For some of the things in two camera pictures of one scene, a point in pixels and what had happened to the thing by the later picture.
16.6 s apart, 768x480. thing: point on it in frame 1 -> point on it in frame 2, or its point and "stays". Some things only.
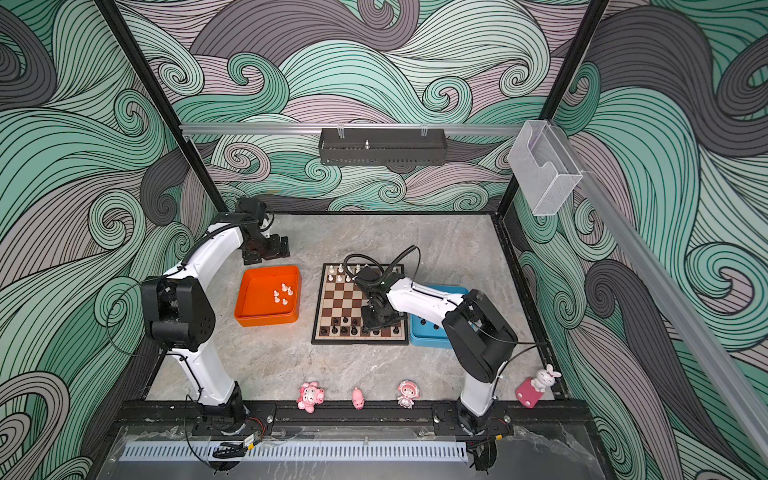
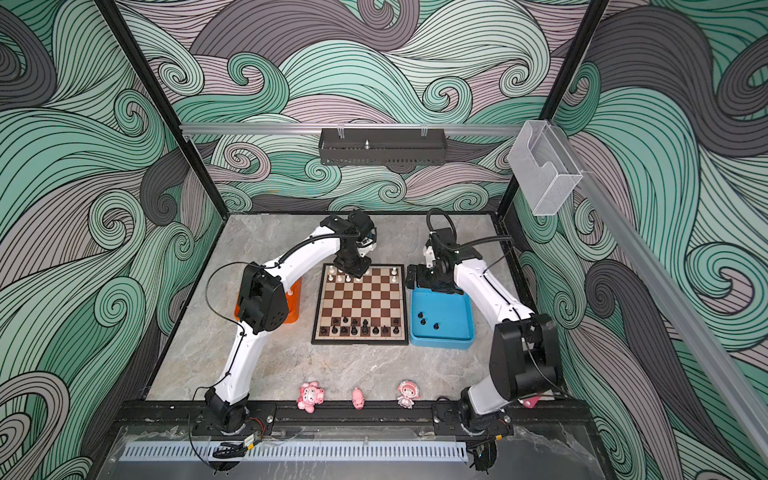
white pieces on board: x=340 y=270 stays
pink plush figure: x=310 y=395 stays
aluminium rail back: x=487 y=129 stays
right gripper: x=365 y=320 -> x=423 y=280
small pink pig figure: x=357 y=398 stays
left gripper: x=274 y=252 -> x=359 y=272
